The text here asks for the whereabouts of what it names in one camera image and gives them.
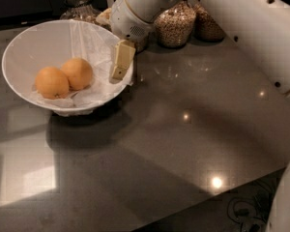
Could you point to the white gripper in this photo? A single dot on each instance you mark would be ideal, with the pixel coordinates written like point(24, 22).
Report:
point(128, 22)

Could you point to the orange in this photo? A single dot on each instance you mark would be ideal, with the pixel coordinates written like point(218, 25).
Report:
point(52, 83)
point(79, 73)

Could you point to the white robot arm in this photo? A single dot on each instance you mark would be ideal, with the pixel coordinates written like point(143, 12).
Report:
point(221, 113)

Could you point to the white paper bowl liner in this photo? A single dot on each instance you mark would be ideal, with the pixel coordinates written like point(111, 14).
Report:
point(58, 41)

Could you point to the white bowl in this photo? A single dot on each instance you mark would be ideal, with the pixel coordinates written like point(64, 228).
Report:
point(19, 66)

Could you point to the leftmost glass jar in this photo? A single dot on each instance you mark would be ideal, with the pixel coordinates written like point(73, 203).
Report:
point(80, 10)

